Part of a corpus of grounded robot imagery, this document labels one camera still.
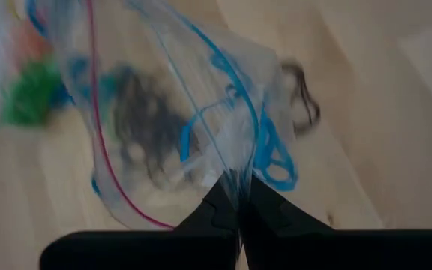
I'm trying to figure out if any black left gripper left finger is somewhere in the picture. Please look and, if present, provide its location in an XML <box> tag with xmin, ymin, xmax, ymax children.
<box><xmin>39</xmin><ymin>175</ymin><xmax>242</xmax><ymax>270</ymax></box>

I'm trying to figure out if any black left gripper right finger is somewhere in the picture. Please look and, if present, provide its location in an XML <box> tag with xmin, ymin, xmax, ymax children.
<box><xmin>240</xmin><ymin>175</ymin><xmax>432</xmax><ymax>270</ymax></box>

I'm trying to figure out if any blue rubber band bunch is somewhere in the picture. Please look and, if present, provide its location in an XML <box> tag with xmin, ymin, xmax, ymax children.
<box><xmin>178</xmin><ymin>44</ymin><xmax>300</xmax><ymax>193</ymax></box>

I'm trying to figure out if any green rubber band bunch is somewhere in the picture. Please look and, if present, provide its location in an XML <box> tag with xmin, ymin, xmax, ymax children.
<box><xmin>0</xmin><ymin>59</ymin><xmax>67</xmax><ymax>128</ymax></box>

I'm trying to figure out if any dark grey rubber band tangle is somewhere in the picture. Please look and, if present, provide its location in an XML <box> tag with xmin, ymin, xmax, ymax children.
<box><xmin>110</xmin><ymin>64</ymin><xmax>189</xmax><ymax>191</ymax></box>

